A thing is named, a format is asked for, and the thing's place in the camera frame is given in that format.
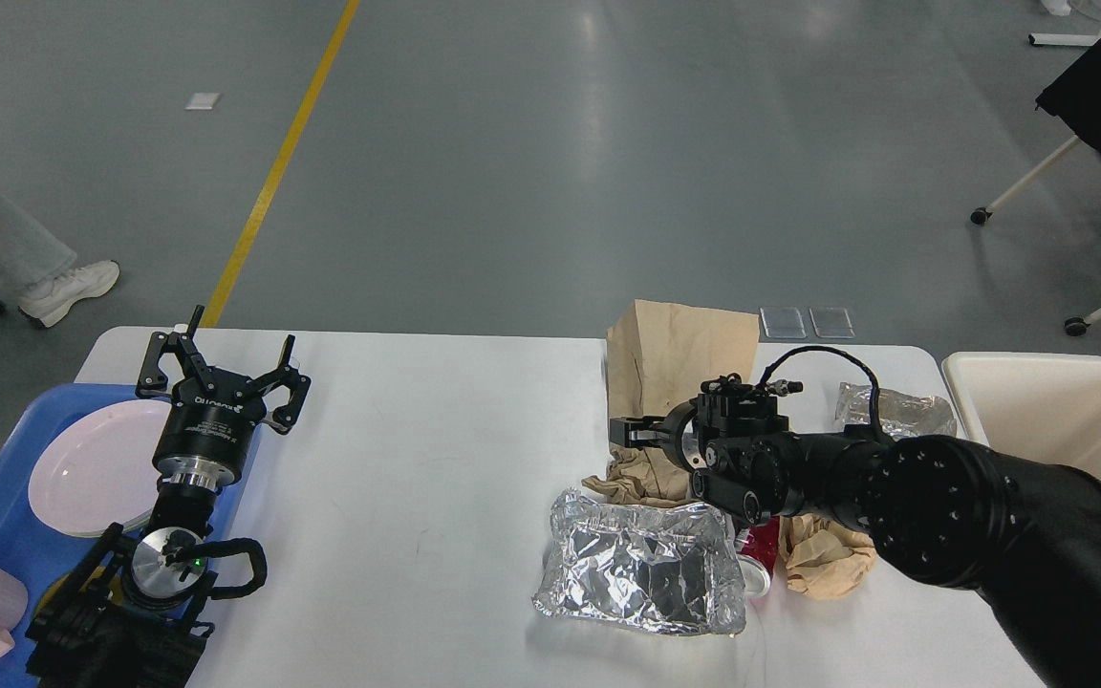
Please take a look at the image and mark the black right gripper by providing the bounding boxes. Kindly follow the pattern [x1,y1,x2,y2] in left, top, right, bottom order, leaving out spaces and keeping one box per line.
[609,400,704,471]

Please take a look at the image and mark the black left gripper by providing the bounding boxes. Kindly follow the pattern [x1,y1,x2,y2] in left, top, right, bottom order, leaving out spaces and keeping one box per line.
[134,305,310,493]

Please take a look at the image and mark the brown paper bag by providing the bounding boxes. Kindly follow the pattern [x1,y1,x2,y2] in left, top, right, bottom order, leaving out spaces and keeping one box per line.
[606,301,760,418]

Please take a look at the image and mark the large foil sheet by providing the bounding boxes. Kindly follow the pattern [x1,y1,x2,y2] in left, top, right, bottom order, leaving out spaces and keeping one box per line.
[531,489,746,636]

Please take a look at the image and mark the pink plate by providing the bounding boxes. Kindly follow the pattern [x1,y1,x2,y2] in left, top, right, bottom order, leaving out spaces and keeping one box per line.
[28,400,168,537]

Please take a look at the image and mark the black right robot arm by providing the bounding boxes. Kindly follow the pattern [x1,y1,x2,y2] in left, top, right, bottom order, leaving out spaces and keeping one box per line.
[609,364,1101,687]

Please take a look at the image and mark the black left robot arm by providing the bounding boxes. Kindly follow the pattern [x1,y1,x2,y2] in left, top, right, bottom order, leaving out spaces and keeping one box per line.
[25,306,312,687]

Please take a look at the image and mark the crumpled brown paper left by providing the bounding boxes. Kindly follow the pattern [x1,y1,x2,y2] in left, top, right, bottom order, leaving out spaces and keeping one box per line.
[581,447,694,507]

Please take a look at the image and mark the crumpled brown paper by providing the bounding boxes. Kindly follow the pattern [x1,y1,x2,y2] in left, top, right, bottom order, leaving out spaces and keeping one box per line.
[581,447,694,507]
[778,514,879,600]

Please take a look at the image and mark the crushed red soda can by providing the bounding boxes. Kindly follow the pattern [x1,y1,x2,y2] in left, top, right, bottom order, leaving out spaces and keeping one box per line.
[734,517,781,598]

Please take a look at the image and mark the clear floor plate left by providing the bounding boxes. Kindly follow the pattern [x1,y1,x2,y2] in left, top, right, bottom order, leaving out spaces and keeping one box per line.
[759,308,808,340]

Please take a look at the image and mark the clear floor plate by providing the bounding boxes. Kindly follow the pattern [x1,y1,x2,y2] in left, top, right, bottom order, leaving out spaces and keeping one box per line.
[759,308,808,340]
[809,308,855,340]

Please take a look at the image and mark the clear floor plate right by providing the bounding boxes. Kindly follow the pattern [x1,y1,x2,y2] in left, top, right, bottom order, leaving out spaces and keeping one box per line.
[809,308,855,340]

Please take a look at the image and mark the crumpled brown paper middle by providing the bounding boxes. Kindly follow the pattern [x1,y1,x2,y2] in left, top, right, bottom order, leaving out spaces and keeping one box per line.
[778,514,879,600]

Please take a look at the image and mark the teal mug yellow inside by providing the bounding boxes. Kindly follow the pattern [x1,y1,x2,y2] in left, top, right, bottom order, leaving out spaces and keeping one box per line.
[50,565,97,614]

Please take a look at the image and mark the blue plastic tray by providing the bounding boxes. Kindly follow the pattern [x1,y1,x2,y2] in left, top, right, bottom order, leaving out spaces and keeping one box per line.
[0,385,266,688]

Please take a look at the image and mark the person legs at left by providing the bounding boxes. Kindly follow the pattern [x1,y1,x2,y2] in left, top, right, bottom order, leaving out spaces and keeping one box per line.
[0,192,121,330]

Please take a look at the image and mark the small crumpled foil sheet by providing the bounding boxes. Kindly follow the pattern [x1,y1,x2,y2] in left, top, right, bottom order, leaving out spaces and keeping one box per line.
[835,382,960,440]

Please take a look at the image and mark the beige plastic bin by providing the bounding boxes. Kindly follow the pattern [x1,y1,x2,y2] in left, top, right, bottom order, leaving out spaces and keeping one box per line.
[942,352,1101,481]

